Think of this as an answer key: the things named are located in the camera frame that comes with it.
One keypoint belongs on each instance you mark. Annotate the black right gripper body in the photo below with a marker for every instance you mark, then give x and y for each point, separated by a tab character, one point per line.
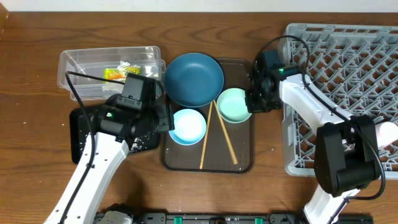
263	101

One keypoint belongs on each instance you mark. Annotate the wooden chopstick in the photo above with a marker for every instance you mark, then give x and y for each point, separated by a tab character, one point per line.
206	136
226	136

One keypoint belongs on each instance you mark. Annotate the grey dishwasher rack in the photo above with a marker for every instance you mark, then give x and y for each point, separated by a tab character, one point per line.
356	67

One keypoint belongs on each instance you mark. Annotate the light blue bowl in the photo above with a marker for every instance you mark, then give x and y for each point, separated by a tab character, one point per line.
190	127

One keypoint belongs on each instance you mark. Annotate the yellow snack wrapper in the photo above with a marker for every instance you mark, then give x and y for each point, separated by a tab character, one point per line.
120	74

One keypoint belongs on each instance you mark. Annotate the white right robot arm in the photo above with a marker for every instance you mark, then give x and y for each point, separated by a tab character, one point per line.
347	165

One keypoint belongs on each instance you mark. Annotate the pink white cup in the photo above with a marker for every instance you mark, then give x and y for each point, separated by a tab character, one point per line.
386	133

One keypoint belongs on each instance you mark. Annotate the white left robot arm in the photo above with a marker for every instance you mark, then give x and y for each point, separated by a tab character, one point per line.
112	134

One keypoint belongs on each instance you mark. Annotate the dark blue plate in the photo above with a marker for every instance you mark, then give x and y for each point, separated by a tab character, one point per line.
193	80

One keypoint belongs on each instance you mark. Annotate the white rice pile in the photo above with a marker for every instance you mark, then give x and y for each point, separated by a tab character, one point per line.
79	134

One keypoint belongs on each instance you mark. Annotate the black waste tray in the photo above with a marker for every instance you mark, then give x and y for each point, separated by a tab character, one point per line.
77	119

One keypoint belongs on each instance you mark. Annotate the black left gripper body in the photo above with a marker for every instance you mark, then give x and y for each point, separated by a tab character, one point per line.
152	122

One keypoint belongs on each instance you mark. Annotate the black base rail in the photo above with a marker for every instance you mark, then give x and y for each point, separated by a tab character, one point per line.
116	217

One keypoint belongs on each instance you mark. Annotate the mint green bowl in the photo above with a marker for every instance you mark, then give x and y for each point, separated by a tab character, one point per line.
232	105

